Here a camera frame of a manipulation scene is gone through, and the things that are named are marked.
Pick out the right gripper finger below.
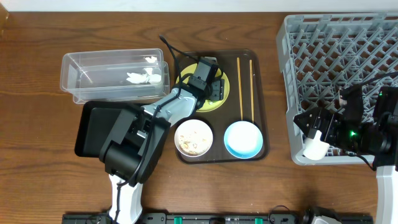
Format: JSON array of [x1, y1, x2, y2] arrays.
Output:
[[294, 108, 320, 139], [338, 84, 364, 123]]

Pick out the white cup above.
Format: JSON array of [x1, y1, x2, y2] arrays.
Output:
[[303, 130, 330, 161]]

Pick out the pink bowl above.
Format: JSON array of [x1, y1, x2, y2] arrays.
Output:
[[174, 119, 213, 157]]

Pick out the white tissue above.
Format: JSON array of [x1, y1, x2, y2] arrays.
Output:
[[124, 56, 162, 85]]

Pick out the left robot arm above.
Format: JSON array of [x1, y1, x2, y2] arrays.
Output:
[[99, 78, 230, 223]]

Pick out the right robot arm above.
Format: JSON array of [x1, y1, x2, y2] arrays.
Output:
[[294, 85, 397, 223]]

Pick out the grey dishwasher rack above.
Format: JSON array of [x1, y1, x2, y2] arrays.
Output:
[[276, 12, 397, 166]]

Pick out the yellow plate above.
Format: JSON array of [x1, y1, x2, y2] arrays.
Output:
[[175, 63, 231, 113]]

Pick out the left wooden chopstick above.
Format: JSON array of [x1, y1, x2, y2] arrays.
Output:
[[236, 57, 243, 120]]

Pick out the wooden chopstick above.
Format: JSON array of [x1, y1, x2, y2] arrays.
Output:
[[249, 59, 254, 123], [236, 57, 243, 120]]

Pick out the dark brown serving tray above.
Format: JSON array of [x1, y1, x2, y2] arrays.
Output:
[[176, 49, 269, 164]]

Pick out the right wooden chopstick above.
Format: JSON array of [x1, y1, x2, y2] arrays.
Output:
[[249, 59, 254, 123]]

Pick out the food scraps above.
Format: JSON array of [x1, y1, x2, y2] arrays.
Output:
[[178, 132, 210, 156]]

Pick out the blue bowl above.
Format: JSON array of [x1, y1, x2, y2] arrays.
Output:
[[223, 121, 264, 159]]

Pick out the clear plastic bin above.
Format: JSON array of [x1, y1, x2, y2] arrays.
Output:
[[60, 49, 170, 104]]

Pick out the black plastic tray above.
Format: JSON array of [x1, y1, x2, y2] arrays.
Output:
[[74, 100, 168, 159]]

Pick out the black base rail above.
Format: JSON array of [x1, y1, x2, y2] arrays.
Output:
[[61, 205, 374, 224]]

